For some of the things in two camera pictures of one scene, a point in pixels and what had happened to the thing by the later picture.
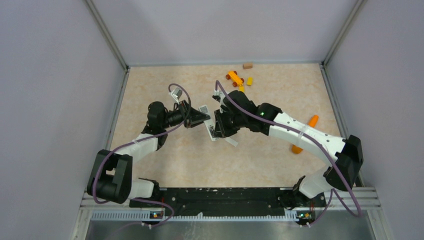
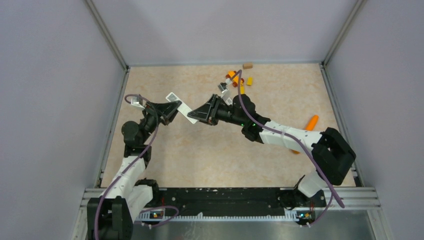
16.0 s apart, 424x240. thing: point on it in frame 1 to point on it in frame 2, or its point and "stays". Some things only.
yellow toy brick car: [233, 76] stays
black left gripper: [191, 116] to [155, 108]
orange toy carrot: [312, 122] stays
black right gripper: [221, 130] to [208, 113]
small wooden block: [247, 66] stays
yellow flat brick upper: [249, 81] stays
